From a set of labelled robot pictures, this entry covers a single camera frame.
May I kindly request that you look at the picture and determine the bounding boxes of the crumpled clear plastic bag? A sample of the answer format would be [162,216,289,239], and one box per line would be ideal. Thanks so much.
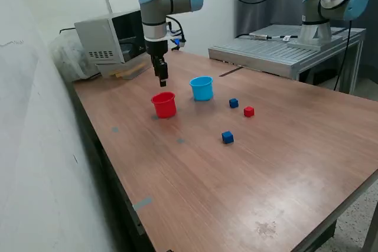
[48,32,103,83]

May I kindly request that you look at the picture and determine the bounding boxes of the long tape strip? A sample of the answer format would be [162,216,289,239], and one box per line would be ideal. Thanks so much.
[132,197,154,211]

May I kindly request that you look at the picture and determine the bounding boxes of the dark grey curtain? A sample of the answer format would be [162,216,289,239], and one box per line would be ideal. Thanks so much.
[234,0,378,39]

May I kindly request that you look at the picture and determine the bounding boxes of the wooden strips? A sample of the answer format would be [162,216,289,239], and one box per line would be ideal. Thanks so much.
[109,63,145,79]

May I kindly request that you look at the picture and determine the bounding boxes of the aluminium robot mounting plate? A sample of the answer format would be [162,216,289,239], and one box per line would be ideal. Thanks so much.
[286,35,343,52]

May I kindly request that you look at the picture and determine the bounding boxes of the thick black hanging cable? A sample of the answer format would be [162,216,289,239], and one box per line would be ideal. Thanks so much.
[333,18,353,91]

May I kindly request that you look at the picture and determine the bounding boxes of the blue plastic bin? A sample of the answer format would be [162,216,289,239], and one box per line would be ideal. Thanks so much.
[189,76,214,102]

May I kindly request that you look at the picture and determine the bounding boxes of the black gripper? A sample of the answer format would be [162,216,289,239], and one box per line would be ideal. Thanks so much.
[144,40,170,88]

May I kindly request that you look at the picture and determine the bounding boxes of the silver microwave oven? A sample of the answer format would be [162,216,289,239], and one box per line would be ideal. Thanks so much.
[73,9,148,66]

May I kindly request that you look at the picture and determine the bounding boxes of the clear acrylic stand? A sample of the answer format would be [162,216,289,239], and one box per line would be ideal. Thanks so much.
[100,54,153,80]

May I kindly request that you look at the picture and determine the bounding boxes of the red plastic bin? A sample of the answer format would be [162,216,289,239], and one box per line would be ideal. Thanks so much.
[151,91,177,119]

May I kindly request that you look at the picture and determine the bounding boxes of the short black wrist cable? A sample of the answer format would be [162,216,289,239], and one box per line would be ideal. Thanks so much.
[167,15,187,49]

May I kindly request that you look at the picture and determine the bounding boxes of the aluminium extrusion robot table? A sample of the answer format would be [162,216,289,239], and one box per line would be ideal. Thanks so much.
[208,24,367,95]

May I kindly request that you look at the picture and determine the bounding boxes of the wrist camera on white mount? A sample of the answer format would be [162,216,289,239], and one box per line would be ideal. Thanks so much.
[164,29,185,48]

